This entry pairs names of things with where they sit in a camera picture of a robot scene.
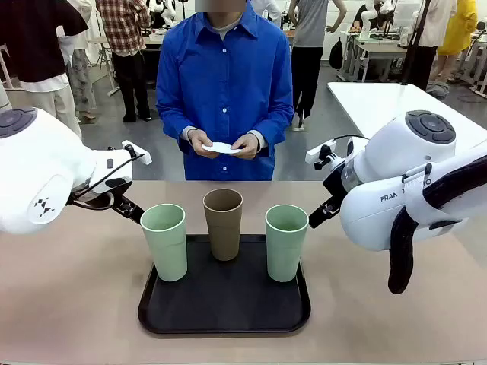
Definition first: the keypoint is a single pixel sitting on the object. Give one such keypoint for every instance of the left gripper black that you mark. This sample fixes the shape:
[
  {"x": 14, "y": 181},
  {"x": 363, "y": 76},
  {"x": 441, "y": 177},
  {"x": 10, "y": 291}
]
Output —
[{"x": 95, "y": 199}]

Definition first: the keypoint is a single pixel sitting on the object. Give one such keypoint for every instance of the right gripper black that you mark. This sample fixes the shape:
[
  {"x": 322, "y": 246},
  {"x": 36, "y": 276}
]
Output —
[{"x": 335, "y": 186}]

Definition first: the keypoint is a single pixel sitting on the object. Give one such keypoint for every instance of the light green plastic cup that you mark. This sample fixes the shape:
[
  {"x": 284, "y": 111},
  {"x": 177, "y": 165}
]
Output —
[
  {"x": 283, "y": 254},
  {"x": 167, "y": 251}
]

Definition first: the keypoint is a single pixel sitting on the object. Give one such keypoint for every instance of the white scalloped paper coaster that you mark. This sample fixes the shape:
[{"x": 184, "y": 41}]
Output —
[{"x": 222, "y": 147}]

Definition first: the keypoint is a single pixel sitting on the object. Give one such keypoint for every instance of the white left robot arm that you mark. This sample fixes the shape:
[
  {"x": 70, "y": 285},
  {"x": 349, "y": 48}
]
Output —
[{"x": 38, "y": 159}]

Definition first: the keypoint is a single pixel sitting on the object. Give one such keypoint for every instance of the person's left forearm blue sleeve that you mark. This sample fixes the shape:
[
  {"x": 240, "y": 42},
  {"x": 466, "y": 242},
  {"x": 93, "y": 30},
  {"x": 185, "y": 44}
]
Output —
[{"x": 272, "y": 137}]

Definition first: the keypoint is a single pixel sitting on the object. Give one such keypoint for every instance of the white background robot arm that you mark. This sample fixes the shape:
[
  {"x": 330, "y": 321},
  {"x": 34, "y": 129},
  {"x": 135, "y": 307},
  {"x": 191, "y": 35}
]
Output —
[{"x": 367, "y": 19}]

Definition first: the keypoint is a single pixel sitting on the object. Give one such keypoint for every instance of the person's right forearm blue sleeve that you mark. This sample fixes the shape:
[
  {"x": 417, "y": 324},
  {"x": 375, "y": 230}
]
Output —
[{"x": 177, "y": 138}]

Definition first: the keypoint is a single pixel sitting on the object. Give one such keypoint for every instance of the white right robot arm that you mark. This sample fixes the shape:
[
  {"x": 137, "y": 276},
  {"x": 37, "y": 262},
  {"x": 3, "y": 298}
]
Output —
[{"x": 418, "y": 152}]

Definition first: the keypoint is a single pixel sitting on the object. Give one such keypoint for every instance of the person's right hand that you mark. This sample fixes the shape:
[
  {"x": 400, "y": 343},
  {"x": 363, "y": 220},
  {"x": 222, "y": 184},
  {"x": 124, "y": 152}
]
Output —
[{"x": 198, "y": 140}]

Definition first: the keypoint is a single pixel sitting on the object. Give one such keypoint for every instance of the person's left hand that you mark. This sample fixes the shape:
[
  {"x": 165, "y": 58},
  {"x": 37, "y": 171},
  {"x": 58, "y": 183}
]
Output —
[{"x": 249, "y": 146}]

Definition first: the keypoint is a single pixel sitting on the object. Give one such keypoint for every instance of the brown plastic cup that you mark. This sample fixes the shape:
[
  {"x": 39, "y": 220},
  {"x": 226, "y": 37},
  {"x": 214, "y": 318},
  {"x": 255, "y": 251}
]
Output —
[{"x": 223, "y": 235}]

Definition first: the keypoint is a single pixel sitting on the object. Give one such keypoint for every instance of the white rectangular table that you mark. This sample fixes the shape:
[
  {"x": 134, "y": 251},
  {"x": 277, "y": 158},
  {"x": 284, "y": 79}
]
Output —
[{"x": 380, "y": 102}]

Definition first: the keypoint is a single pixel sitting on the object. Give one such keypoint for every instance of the black plastic tray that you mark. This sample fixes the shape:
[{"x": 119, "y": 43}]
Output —
[{"x": 228, "y": 300}]

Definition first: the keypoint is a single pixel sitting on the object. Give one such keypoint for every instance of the person in grey patterned skirt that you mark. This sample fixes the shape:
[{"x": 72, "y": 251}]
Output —
[{"x": 81, "y": 76}]

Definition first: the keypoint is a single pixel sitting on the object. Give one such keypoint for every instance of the black hanging bag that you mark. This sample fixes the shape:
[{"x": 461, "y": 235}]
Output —
[{"x": 336, "y": 55}]

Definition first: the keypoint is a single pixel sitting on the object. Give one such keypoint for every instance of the grey crumpled cloth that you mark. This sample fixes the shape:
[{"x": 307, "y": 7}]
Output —
[{"x": 437, "y": 90}]

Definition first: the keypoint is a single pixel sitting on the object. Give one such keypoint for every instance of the person in blue shirt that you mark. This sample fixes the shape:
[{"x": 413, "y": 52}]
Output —
[{"x": 228, "y": 76}]

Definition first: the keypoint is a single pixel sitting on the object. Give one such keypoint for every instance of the white cylindrical air purifier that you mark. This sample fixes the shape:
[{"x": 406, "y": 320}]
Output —
[{"x": 4, "y": 97}]

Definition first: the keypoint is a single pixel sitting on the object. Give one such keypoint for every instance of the grey background table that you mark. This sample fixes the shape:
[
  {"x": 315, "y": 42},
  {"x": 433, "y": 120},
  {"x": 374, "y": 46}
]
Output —
[{"x": 380, "y": 51}]

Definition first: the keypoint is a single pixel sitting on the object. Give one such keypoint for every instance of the person in plaid shirt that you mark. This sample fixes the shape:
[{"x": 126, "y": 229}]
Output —
[{"x": 121, "y": 23}]

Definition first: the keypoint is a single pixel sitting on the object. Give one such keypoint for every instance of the person in grey t-shirt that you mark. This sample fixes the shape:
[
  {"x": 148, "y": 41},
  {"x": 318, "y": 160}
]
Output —
[{"x": 310, "y": 23}]

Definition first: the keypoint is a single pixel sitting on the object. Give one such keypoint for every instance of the person black top white trousers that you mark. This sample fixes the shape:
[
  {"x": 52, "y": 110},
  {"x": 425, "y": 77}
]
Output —
[{"x": 34, "y": 38}]

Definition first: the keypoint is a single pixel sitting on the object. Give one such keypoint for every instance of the black tripod stand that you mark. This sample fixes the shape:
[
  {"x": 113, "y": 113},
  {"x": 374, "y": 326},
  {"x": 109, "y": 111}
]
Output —
[{"x": 417, "y": 38}]

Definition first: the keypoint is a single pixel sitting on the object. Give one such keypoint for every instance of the white black background robot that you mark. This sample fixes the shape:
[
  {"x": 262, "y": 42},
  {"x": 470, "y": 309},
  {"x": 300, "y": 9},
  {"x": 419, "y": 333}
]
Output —
[{"x": 161, "y": 11}]

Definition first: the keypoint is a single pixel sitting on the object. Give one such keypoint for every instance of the person white shirt black trousers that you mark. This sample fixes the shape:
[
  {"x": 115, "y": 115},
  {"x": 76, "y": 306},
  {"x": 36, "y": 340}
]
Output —
[{"x": 437, "y": 26}]

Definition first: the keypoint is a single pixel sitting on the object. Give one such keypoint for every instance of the person in yellow dress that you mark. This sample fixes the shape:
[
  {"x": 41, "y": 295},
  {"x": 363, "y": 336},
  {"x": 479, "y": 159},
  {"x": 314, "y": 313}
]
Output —
[{"x": 460, "y": 30}]

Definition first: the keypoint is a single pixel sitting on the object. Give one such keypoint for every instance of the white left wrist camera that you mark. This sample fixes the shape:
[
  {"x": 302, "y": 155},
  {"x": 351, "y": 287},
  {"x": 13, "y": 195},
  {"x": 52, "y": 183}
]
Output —
[{"x": 144, "y": 159}]

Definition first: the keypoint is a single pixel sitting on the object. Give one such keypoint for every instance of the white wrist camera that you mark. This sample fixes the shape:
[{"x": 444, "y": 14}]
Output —
[
  {"x": 144, "y": 159},
  {"x": 316, "y": 153}
]

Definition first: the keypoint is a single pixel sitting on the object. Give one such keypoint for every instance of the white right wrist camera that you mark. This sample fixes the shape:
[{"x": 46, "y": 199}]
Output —
[{"x": 316, "y": 153}]

